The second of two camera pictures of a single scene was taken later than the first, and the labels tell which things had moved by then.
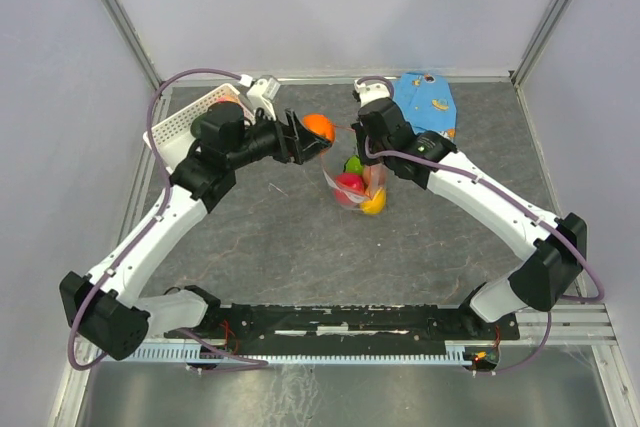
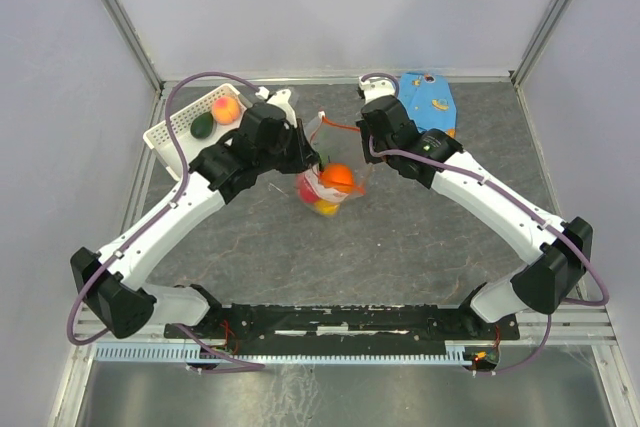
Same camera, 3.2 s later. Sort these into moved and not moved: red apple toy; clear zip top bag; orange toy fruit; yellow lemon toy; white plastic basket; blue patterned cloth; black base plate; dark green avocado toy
Moved: yellow lemon toy; clear zip top bag; red apple toy; orange toy fruit
Not moved: white plastic basket; dark green avocado toy; blue patterned cloth; black base plate
